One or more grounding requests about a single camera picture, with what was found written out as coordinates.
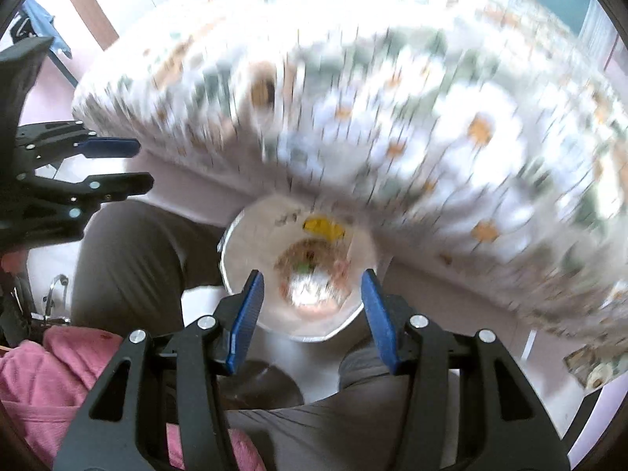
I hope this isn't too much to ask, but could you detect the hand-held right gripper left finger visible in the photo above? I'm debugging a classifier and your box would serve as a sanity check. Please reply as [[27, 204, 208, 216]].
[[51, 270, 266, 471]]

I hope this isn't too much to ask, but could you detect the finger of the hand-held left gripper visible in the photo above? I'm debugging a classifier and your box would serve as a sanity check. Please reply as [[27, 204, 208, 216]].
[[17, 173, 154, 246], [15, 120, 141, 170]]

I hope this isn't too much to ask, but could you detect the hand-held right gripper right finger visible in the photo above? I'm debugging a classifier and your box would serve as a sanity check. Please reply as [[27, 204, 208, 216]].
[[360, 269, 572, 471]]

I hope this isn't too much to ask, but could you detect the white patterned bowl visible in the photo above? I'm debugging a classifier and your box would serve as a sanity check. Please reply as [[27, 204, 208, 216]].
[[218, 194, 381, 343]]

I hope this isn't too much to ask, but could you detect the blue cloth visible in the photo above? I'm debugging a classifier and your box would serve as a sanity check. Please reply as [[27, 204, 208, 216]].
[[22, 0, 72, 57]]

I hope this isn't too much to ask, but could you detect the dark brown slipper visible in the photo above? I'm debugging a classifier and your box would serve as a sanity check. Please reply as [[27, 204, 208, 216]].
[[216, 359, 305, 413]]

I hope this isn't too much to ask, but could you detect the person's left leg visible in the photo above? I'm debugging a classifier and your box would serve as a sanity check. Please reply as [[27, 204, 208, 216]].
[[71, 199, 231, 339]]

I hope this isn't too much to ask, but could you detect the person's leg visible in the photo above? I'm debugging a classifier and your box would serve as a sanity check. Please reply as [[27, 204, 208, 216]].
[[71, 199, 231, 339], [223, 336, 464, 471]]

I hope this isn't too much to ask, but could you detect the yellow wrapper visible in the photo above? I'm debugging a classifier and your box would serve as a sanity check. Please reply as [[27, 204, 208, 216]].
[[303, 216, 347, 241]]

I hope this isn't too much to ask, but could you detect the person's right leg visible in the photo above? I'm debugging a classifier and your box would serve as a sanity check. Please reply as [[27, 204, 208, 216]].
[[223, 336, 464, 471]]

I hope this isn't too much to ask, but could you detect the pink garment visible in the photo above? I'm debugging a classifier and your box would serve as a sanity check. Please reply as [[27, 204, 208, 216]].
[[0, 326, 266, 471]]

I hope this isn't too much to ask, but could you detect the floral bed sheet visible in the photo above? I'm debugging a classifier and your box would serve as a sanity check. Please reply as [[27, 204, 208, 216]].
[[71, 0, 628, 349]]

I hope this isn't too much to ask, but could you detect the chair with blue frame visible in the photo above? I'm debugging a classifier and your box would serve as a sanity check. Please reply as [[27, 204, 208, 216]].
[[10, 14, 80, 85]]

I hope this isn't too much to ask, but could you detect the chrome metal frame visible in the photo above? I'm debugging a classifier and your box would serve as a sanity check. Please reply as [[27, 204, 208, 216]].
[[42, 274, 72, 325]]

